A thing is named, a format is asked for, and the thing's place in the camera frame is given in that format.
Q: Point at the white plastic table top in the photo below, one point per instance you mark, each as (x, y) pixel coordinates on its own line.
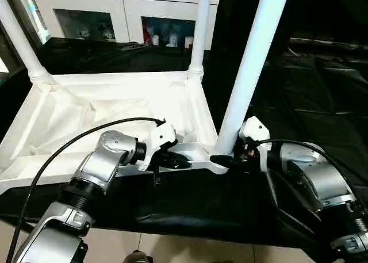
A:
(100, 102)

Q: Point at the white glass-door cabinet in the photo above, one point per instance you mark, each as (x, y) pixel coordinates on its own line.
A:
(115, 1)

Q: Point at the long dark metal rod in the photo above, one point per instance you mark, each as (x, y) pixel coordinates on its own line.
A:
(327, 42)

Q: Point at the small white jar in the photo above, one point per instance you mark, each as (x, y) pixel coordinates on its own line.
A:
(172, 40)
(155, 40)
(188, 42)

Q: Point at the white teal patterned curtain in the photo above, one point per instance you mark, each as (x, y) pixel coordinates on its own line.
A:
(34, 15)

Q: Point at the brown round robot part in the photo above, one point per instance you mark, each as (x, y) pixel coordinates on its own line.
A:
(139, 256)

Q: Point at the grey curtain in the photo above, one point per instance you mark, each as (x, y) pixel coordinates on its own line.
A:
(8, 44)

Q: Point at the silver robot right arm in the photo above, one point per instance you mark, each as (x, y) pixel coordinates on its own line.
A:
(316, 173)

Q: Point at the black work surface mat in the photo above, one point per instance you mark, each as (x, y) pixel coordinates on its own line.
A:
(316, 102)

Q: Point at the red bottle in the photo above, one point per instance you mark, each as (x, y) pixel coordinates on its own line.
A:
(147, 34)

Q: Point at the white plastic table leg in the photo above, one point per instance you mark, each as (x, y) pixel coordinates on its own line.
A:
(23, 44)
(253, 58)
(199, 30)

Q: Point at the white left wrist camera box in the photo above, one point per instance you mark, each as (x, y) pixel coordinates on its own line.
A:
(161, 136)

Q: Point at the black backdrop cloth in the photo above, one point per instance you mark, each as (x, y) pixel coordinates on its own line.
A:
(316, 9)

